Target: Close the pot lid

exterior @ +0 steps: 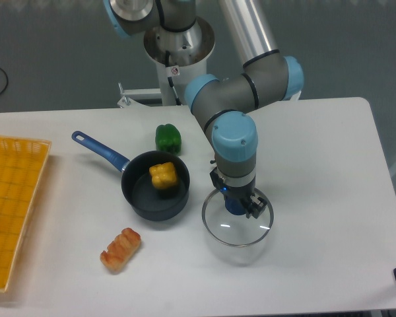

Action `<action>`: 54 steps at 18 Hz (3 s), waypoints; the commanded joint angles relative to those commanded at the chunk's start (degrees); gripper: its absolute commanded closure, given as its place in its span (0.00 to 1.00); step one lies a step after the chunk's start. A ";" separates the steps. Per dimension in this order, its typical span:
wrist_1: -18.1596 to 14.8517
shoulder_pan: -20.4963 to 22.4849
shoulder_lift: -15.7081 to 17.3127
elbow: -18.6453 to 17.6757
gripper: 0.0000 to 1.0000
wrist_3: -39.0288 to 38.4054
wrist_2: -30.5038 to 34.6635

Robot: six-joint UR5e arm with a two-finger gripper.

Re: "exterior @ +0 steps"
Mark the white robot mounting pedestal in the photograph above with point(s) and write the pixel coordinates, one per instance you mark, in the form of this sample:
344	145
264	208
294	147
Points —
179	57

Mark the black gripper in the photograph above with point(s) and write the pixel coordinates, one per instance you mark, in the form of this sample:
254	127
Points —
240	188

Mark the yellow toy bell pepper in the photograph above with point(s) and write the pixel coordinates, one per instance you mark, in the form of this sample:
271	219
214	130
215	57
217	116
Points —
163	176

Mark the glass lid blue knob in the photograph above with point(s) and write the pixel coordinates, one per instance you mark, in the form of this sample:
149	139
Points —
234	230

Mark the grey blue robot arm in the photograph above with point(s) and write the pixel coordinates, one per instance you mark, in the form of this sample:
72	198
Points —
222	107

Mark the dark saucepan blue handle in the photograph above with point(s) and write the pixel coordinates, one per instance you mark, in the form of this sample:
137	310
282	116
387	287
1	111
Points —
148	202

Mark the toy bread loaf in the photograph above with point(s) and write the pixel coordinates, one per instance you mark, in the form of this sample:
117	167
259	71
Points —
120	250

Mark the green toy bell pepper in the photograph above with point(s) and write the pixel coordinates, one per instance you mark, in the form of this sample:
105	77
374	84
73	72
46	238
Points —
168	139

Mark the yellow woven basket tray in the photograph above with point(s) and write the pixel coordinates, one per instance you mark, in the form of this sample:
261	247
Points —
22	162

